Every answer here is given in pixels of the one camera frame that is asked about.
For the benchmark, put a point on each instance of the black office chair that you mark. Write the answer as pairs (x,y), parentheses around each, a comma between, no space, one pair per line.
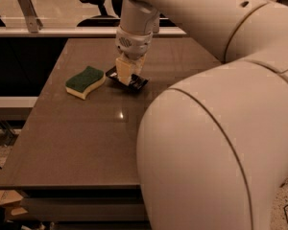
(103,19)

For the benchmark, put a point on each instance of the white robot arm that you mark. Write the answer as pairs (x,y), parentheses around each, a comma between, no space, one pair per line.
(212,149)

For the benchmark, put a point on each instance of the black rxbar chocolate bar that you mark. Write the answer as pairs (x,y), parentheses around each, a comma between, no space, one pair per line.
(135,85)

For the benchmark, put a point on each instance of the left metal rail bracket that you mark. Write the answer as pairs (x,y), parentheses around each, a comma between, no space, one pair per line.
(33,23)

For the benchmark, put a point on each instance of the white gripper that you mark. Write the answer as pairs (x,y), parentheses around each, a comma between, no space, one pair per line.
(133,45)

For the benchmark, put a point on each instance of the green yellow sponge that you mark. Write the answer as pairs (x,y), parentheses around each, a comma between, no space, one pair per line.
(83,83)

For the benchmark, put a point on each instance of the cardboard box under table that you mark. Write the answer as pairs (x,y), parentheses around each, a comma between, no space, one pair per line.
(10,203)

